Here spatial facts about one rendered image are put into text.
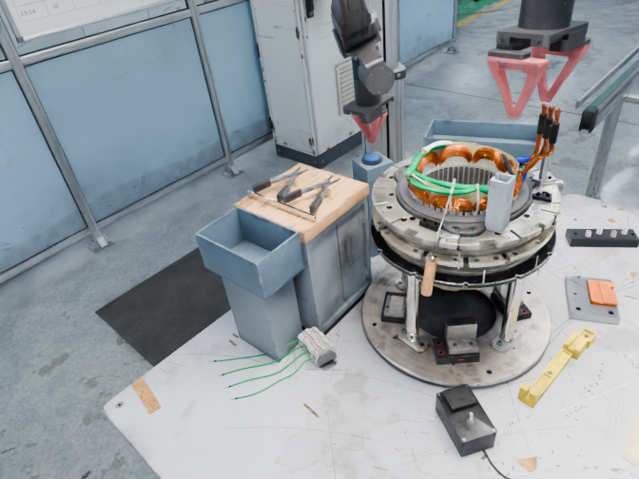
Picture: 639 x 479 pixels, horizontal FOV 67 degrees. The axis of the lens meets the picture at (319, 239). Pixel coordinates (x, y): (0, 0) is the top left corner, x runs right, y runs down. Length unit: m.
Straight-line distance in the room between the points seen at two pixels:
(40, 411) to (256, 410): 1.46
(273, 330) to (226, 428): 0.20
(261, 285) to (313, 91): 2.35
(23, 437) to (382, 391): 1.61
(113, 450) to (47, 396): 0.45
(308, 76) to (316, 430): 2.45
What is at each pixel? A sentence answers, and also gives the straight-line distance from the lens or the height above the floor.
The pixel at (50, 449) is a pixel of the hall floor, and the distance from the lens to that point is 2.17.
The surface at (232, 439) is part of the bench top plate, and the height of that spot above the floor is 0.78.
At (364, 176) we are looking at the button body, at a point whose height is 1.01.
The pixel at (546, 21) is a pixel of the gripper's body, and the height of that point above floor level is 1.41.
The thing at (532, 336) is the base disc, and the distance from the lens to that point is 1.06.
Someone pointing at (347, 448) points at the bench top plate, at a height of 0.78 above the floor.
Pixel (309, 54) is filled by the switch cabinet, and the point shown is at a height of 0.76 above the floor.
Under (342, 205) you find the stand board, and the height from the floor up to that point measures 1.06.
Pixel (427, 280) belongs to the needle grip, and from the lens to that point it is 0.79.
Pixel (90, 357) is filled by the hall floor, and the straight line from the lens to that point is 2.40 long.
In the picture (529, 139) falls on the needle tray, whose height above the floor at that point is 1.03.
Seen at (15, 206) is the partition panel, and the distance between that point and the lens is 2.86.
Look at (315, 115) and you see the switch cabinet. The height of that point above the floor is 0.39.
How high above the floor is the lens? 1.56
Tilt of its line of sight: 36 degrees down
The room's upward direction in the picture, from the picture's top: 8 degrees counter-clockwise
